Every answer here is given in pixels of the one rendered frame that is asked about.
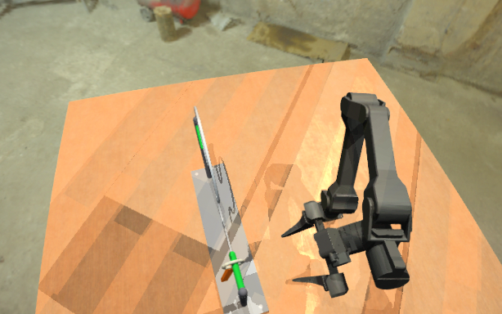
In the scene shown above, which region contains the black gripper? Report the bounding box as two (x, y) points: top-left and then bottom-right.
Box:
(281, 200), (365, 298)

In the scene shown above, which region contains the orange bar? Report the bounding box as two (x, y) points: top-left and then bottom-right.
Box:
(221, 259), (244, 282)

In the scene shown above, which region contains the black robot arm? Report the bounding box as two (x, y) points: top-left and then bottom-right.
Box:
(313, 92), (413, 290)

